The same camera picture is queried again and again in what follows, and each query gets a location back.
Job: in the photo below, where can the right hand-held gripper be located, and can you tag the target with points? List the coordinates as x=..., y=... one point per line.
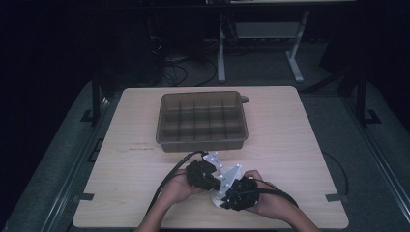
x=241, y=195

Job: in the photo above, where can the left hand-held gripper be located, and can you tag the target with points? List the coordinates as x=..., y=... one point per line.
x=199, y=175

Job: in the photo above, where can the brown divided storage box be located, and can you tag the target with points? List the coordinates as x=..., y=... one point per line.
x=201, y=119

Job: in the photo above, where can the person's left hand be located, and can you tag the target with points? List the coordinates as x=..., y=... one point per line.
x=177, y=190

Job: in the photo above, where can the person's right hand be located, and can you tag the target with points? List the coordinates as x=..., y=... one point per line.
x=270, y=203

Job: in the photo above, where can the dark round knob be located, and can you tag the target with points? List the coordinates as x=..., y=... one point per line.
x=245, y=99

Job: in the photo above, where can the black tape strip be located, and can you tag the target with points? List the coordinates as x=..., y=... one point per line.
x=336, y=197
x=83, y=197

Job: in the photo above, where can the grey panel under desk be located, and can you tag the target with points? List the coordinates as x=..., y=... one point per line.
x=267, y=30

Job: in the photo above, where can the white metal desk frame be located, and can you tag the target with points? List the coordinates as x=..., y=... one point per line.
x=221, y=58

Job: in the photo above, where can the aluminium floor rail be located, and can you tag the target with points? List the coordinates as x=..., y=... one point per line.
x=377, y=154
x=75, y=167

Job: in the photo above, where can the black metal post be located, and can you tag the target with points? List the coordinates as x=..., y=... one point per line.
x=95, y=96
x=361, y=96

